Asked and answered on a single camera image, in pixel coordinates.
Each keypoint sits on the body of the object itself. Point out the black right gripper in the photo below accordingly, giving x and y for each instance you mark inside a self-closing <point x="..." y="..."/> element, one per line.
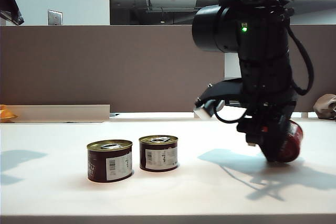
<point x="270" y="108"/>

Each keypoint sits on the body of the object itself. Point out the red tomato paste can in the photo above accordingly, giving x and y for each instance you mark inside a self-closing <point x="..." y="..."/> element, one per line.
<point x="292" y="142"/>

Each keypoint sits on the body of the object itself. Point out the dark red can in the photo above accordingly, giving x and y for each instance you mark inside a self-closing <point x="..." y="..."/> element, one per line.
<point x="157" y="157"/>
<point x="99" y="166"/>

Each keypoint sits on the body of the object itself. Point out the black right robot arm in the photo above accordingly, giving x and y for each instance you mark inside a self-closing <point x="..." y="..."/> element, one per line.
<point x="262" y="51"/>

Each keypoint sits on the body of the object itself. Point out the brown crumpled bag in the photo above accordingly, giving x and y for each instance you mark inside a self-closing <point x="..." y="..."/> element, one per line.
<point x="324" y="106"/>

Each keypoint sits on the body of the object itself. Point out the narrow brown desk partition panel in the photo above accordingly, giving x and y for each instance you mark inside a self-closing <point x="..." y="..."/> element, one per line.
<point x="324" y="64"/>

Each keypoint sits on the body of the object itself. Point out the orange yellow object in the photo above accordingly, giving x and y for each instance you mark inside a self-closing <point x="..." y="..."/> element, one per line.
<point x="5" y="113"/>

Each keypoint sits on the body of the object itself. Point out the wide brown desk partition panel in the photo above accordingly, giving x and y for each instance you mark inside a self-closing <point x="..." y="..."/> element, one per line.
<point x="105" y="66"/>

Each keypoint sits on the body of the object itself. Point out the metal wall switch plate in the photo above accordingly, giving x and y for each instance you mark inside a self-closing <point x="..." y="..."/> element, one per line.
<point x="55" y="18"/>

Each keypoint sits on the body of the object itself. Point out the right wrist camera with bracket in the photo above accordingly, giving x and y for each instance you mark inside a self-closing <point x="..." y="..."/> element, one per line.
<point x="225" y="89"/>

